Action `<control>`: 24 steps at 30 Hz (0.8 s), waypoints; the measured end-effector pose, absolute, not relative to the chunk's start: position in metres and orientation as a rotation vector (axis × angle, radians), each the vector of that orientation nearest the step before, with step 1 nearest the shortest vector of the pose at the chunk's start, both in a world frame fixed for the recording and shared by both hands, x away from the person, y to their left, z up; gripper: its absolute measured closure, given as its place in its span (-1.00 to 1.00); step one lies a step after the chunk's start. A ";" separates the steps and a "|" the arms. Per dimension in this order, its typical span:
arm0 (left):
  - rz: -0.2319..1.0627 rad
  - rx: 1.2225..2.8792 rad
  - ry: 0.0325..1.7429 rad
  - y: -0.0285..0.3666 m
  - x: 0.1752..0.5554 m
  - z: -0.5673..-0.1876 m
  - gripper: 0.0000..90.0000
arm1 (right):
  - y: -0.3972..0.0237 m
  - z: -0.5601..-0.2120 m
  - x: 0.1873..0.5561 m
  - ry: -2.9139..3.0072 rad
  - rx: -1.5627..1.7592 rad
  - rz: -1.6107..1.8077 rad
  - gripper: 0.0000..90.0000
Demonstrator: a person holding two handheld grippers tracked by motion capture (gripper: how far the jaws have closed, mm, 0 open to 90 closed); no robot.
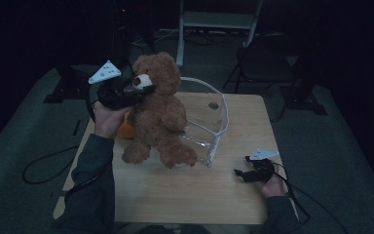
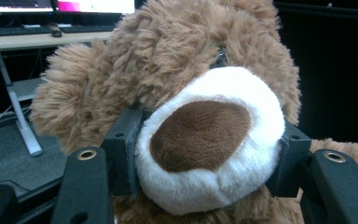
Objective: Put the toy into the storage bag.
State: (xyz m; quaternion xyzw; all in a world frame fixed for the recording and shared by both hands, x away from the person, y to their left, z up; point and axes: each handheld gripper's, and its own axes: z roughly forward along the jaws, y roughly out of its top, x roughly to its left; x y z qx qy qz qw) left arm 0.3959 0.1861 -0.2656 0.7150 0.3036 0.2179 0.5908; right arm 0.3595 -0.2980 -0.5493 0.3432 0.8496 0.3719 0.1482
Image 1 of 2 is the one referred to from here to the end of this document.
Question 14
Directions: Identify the hand-held gripper cable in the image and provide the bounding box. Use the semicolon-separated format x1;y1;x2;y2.
63;81;112;203
272;161;350;234

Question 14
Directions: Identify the person's right hand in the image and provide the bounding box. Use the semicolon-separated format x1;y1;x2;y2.
255;162;286;199

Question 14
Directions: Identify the black stand base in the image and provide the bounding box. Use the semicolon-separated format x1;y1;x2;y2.
43;63;95;104
278;57;328;116

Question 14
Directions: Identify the right hand-held gripper cable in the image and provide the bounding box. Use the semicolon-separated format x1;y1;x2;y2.
272;161;350;234

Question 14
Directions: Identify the black folding chair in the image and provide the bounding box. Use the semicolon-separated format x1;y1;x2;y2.
221;33;299;96

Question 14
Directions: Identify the dark equipment tower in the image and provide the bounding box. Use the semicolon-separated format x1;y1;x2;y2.
111;0;133;67

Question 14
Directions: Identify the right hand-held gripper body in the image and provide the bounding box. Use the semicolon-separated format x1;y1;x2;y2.
247;147;280;183

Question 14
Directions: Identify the white metal stand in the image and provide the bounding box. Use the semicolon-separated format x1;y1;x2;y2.
175;0;264;68

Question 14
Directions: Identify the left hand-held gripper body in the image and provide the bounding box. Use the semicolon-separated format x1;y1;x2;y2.
88;59;140;110

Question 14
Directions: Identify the brown teddy bear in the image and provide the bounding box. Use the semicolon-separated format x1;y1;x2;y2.
121;51;199;170

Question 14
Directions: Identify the person's left hand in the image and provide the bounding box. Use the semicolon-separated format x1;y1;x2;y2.
92;102;132;141

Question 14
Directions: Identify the left hand-held gripper cable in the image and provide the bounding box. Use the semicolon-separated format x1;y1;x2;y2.
63;81;112;203

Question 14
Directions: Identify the orange plush toy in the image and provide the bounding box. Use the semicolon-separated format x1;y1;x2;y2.
116;110;138;140

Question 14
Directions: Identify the clear bag with white trim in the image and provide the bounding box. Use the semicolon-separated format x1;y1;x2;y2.
174;76;230;168

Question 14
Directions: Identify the small black floor strip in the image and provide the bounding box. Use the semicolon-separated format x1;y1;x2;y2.
72;119;82;137

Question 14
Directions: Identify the looped black floor cable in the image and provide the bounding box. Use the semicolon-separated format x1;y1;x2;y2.
21;144;80;185

